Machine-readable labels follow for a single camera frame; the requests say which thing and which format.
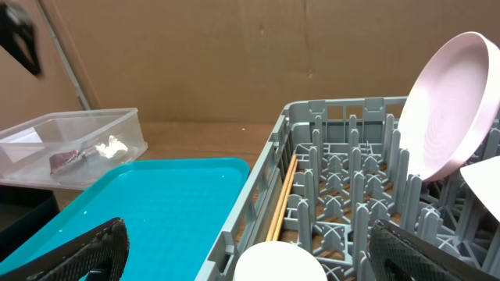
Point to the grey dishwasher rack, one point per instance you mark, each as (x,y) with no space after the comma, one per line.
(328,171)

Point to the white cup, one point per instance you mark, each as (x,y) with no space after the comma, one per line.
(278,261)

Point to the red snack wrapper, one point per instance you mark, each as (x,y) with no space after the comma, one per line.
(68,159)

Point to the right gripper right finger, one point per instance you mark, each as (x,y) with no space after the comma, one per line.
(396,254)

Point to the clear plastic bin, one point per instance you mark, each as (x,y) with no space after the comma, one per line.
(26,148)

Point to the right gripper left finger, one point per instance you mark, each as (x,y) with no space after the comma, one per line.
(99,254)

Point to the teal serving tray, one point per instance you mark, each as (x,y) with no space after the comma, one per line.
(173,211)

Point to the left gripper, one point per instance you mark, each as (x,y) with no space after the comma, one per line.
(17,32)

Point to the pink plate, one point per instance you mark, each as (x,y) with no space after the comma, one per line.
(451,106)

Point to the pink bowl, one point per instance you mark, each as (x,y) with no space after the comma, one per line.
(483,179)

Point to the wooden chopstick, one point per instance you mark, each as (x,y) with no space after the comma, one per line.
(279,199)
(287,203)

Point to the white napkin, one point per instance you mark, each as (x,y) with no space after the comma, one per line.
(113,150)

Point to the black tray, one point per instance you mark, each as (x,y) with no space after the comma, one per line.
(24,211)

